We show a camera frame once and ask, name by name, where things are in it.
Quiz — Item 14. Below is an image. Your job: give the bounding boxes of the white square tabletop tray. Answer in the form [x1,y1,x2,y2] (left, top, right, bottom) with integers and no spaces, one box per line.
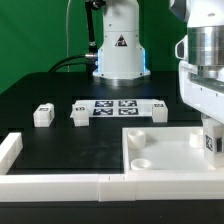
[122,127,224,174]

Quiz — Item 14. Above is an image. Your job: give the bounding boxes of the black cables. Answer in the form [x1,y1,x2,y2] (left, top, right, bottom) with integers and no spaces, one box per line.
[48,53,100,73]

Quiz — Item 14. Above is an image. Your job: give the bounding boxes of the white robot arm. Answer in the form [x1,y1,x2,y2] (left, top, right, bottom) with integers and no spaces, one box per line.
[86,0,224,123]

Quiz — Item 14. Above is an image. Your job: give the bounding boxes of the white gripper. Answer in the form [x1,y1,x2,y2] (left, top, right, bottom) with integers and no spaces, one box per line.
[179,61,224,124]

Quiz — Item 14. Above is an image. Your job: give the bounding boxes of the white marker sheet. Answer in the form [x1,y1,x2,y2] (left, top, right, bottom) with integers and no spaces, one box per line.
[71,99,166,117]

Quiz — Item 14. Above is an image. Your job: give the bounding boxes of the grey thin cable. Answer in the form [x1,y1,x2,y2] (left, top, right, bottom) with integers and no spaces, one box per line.
[65,0,73,73]

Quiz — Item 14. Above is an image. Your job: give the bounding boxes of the white U-shaped fence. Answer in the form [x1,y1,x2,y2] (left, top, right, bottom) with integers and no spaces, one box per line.
[0,133,224,202]

